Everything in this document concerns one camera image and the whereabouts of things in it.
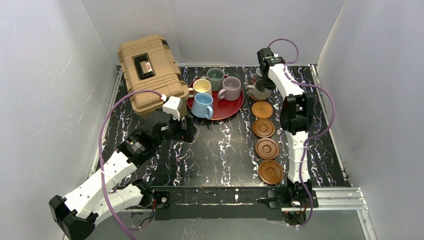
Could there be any light blue textured mug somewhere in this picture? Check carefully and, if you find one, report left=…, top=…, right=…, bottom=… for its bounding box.
left=191, top=92, right=214, bottom=120

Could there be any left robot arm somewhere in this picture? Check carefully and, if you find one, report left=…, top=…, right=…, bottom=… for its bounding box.
left=48, top=110, right=196, bottom=240

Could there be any sage green mug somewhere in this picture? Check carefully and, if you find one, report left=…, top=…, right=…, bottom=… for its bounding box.
left=206, top=67, right=225, bottom=92

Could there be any front aluminium frame rail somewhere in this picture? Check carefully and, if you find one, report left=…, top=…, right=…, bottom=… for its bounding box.
left=70, top=187, right=369, bottom=213

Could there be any tan plastic tool case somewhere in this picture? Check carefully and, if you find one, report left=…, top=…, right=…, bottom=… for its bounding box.
left=117, top=34, right=189, bottom=116

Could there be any grey ribbed mug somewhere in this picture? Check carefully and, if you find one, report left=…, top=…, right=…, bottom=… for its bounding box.
left=246, top=79, right=272, bottom=101

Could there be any grey printed mug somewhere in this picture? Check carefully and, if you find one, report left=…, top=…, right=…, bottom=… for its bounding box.
left=249, top=67, right=262, bottom=85

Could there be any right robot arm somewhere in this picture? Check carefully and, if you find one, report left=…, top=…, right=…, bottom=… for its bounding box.
left=257, top=47, right=315, bottom=184

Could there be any dark wooden coaster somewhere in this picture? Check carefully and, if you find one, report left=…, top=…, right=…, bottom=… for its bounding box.
left=252, top=118, right=276, bottom=138

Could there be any cream yellow mug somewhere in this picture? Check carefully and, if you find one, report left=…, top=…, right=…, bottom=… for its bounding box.
left=188, top=78, right=213, bottom=98

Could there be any brown wooden coaster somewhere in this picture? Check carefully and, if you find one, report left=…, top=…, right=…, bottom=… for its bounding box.
left=255, top=138, right=280, bottom=160

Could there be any lilac textured mug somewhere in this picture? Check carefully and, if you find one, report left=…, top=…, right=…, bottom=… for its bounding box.
left=217, top=76, right=242, bottom=101

